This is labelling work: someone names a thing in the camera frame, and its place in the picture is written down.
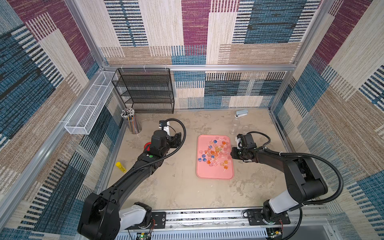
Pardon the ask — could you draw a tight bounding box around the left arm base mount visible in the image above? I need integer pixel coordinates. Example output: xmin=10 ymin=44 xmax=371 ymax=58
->
xmin=129 ymin=212 xmax=167 ymax=230

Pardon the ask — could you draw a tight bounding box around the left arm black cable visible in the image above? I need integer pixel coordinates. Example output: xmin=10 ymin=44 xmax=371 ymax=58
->
xmin=113 ymin=118 xmax=187 ymax=187

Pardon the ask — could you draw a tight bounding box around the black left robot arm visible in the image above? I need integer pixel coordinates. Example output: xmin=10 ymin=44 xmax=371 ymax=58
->
xmin=77 ymin=130 xmax=186 ymax=240

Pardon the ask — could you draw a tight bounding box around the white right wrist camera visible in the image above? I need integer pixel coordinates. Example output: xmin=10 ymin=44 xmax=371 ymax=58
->
xmin=236 ymin=134 xmax=257 ymax=150

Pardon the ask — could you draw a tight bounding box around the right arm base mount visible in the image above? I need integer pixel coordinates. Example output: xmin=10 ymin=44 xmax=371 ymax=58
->
xmin=242 ymin=208 xmax=291 ymax=226

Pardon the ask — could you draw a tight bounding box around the candy jar clear plastic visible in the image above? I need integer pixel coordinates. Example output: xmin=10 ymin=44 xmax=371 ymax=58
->
xmin=230 ymin=118 xmax=240 ymax=135

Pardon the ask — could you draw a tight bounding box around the pile of lollipop candies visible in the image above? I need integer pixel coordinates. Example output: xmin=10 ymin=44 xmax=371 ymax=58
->
xmin=197 ymin=137 xmax=232 ymax=174

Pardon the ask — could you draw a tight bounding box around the yellow lid jar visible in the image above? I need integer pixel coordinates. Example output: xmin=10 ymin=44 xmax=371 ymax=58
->
xmin=116 ymin=162 xmax=127 ymax=173

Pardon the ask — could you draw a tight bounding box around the cup of coloured pencils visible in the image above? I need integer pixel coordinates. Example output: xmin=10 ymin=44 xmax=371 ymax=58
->
xmin=121 ymin=108 xmax=142 ymax=134

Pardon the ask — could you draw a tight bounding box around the grey stapler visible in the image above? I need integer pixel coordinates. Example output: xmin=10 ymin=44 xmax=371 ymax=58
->
xmin=235 ymin=110 xmax=249 ymax=118

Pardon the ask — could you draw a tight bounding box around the pink plastic tray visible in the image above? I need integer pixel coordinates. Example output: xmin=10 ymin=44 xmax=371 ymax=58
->
xmin=195 ymin=134 xmax=235 ymax=180

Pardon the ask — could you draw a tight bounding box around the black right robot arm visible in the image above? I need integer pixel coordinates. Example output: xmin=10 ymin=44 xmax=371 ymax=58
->
xmin=231 ymin=144 xmax=328 ymax=219

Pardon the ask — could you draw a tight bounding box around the candy jar red lid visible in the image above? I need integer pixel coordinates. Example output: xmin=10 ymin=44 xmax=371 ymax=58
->
xmin=144 ymin=142 xmax=151 ymax=152

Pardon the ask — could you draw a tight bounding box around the white wire mesh basket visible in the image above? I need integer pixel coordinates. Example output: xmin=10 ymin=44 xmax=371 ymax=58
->
xmin=65 ymin=71 xmax=114 ymax=135

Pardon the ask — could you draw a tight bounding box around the black wire shelf rack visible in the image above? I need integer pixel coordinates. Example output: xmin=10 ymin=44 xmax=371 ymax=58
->
xmin=112 ymin=68 xmax=175 ymax=114

